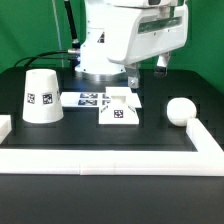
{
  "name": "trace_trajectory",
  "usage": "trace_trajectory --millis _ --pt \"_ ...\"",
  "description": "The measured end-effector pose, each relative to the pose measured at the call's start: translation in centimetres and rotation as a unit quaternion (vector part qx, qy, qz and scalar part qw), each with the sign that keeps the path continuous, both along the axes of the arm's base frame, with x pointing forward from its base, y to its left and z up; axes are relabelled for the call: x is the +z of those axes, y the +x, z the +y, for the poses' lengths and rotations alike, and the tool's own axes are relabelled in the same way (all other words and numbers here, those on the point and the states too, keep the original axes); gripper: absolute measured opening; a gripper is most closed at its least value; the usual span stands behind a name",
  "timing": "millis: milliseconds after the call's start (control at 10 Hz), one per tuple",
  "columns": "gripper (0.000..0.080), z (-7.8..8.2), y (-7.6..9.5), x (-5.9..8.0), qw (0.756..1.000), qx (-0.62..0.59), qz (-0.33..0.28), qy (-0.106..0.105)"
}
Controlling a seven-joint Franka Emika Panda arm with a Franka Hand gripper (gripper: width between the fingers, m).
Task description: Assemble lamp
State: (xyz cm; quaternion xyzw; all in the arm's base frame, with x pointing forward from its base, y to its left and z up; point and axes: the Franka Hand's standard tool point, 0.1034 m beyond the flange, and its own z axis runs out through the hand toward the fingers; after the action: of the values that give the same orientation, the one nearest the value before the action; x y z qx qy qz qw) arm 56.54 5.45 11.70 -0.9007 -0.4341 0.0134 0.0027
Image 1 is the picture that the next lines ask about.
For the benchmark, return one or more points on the white lamp base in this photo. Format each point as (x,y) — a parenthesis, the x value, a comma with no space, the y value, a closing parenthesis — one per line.
(121,110)

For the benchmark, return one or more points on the white marker plate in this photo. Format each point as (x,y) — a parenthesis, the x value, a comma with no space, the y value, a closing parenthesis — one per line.
(84,99)

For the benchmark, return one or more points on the white U-shaped fence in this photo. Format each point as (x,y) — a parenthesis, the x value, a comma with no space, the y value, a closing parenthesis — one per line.
(206,160)

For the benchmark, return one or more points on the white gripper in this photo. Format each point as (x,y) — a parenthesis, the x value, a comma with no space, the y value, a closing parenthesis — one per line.
(135,34)

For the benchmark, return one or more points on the white lamp bulb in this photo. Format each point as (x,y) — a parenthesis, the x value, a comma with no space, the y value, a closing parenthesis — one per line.
(180,110)

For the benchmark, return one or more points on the white lamp shade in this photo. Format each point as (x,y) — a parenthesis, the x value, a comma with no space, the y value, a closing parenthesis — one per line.
(42,103)

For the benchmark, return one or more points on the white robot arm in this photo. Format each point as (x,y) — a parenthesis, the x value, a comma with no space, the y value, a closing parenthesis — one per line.
(94,64)

